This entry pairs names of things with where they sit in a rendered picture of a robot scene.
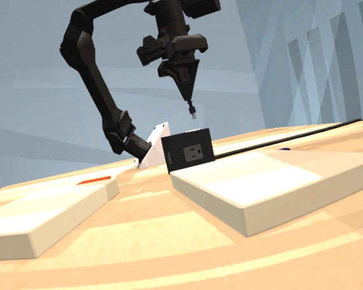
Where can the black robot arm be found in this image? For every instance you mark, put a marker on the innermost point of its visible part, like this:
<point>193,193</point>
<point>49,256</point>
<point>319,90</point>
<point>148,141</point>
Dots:
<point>79,52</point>

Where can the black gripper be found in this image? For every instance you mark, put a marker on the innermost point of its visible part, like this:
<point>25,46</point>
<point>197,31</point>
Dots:
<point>182,65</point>

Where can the black usb plug with silver tip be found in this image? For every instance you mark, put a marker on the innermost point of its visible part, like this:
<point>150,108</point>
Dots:
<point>192,109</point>

